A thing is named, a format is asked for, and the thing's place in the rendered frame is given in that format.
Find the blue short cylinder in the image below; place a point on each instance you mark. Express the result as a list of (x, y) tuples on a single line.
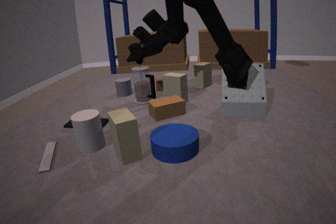
[(175, 143)]

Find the tan rectangular box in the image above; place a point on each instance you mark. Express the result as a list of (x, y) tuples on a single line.
[(166, 107)]

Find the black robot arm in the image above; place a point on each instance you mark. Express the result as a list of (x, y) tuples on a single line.
[(231, 56)]

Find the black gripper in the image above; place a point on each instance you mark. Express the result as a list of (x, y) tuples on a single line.
[(151, 47)]

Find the grey cylinder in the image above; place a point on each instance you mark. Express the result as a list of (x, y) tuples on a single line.
[(88, 130), (123, 87)]

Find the beige rectangular block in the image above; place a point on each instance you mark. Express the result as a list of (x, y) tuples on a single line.
[(125, 134), (203, 75), (175, 84)]

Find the glass french press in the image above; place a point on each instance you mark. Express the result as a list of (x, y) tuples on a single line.
[(144, 84)]

